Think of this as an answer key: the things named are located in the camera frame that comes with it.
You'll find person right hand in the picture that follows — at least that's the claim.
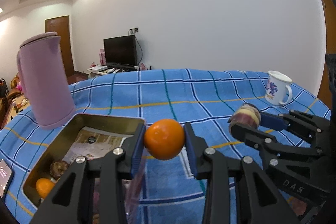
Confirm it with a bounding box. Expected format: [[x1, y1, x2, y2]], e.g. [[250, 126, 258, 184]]
[[291, 198, 313, 219]]

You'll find paper leaflet in tin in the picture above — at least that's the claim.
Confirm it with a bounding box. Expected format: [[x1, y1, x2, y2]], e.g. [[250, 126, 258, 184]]
[[63, 126, 133, 164]]

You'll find white floral mug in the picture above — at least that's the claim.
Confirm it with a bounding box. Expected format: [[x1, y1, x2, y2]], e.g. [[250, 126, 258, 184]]
[[265, 71, 293, 106]]

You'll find pink metal tin box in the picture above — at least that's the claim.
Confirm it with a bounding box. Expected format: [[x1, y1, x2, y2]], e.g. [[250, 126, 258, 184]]
[[23, 114, 146, 223]]

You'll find blue plaid tablecloth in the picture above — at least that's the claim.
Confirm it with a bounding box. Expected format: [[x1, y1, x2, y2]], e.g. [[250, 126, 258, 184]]
[[1, 69, 330, 223]]

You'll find small orange tangerine in tin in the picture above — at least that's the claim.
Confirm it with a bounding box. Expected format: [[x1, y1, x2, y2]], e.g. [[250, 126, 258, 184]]
[[35, 178, 55, 199]]

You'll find white tv stand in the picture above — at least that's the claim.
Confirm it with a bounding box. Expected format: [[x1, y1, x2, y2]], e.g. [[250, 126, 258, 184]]
[[87, 65, 139, 79]]

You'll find smartphone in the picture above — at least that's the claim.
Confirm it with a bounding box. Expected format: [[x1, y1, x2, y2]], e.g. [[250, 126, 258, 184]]
[[0, 159, 13, 199]]

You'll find purple electric kettle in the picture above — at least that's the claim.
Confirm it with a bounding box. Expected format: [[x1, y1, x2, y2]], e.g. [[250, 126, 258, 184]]
[[17, 32, 75, 130]]

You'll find black television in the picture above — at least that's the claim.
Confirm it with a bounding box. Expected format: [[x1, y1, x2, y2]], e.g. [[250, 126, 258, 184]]
[[103, 35, 138, 67]]

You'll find brown leather sofa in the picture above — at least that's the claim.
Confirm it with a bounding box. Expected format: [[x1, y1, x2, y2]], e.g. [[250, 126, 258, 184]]
[[1, 74, 30, 129]]

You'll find brown wooden door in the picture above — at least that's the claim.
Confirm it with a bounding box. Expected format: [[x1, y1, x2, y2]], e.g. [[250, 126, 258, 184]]
[[45, 15, 75, 77]]

